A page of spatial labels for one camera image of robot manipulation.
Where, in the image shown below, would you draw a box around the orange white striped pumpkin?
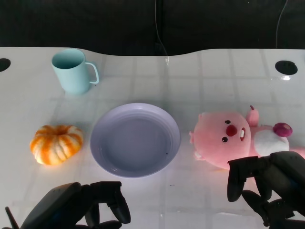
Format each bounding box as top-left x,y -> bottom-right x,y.
29,125 -> 84,166

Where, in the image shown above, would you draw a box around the lavender round plate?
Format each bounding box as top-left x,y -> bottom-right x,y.
90,103 -> 181,178

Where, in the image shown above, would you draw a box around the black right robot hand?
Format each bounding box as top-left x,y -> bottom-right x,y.
226,151 -> 305,229

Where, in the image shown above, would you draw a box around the pink plush doll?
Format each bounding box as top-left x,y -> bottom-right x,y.
189,105 -> 305,170

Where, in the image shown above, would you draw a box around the thin grey hanging cable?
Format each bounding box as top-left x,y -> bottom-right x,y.
153,0 -> 170,63
275,0 -> 289,50

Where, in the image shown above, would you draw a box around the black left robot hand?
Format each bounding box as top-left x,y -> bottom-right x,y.
5,181 -> 132,229

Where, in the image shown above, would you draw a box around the light blue plastic mug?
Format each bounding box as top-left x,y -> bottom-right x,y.
51,48 -> 100,94

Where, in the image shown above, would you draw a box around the black round cable grommet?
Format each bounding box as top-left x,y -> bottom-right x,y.
274,60 -> 298,74
0,58 -> 11,72

